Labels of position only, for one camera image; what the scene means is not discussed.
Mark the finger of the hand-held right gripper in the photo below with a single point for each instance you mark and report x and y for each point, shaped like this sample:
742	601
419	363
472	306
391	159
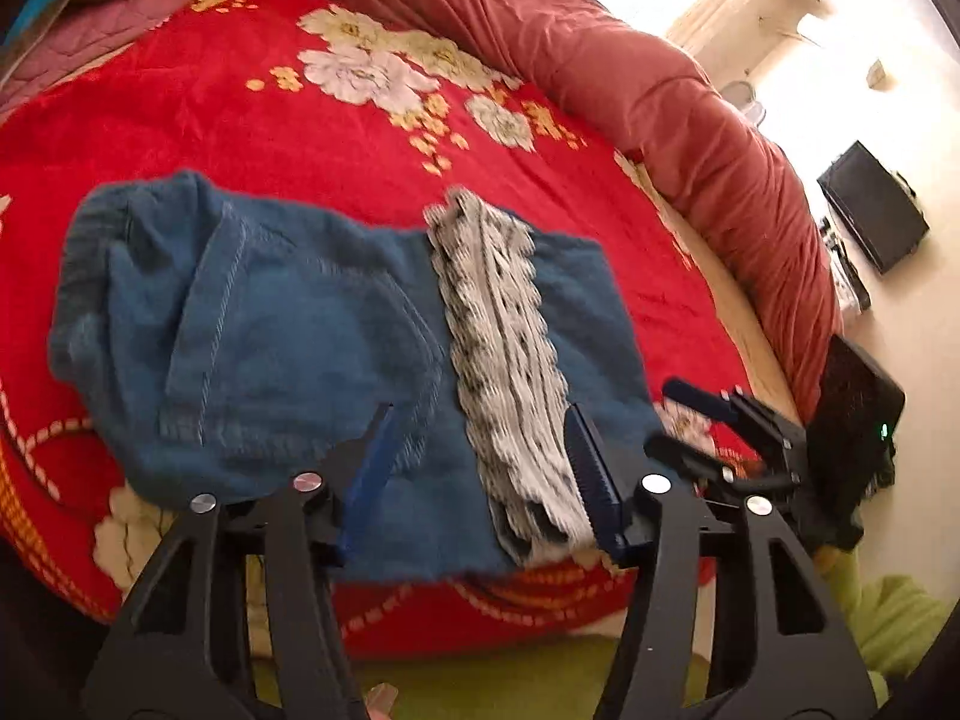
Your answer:
697	401
679	454

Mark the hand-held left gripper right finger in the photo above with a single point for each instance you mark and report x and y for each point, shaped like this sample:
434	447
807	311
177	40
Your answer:
596	484

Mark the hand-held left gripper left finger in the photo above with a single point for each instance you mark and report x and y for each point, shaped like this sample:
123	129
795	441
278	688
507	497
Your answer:
367	469

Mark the blue pants with white lace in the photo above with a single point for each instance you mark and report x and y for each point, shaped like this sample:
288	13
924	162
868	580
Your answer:
300	330

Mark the person's left hand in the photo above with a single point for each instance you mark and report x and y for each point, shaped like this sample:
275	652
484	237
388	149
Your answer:
381	701

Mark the beige bed sheet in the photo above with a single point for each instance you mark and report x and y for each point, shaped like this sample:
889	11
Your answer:
735	300

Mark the green cloth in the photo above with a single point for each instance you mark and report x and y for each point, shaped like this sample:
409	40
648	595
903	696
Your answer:
525	682

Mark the black rectangular case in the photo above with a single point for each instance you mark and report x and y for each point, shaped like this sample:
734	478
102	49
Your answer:
874	206

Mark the white fan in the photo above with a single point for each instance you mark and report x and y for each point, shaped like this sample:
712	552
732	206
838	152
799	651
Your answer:
744	99

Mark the pink comforter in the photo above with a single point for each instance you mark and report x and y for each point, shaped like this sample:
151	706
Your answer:
637	90

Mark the red floral blanket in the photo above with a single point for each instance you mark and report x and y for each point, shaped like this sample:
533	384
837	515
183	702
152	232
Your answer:
225	112

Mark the mauve quilted pillow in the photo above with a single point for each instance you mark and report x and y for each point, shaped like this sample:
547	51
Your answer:
82	37

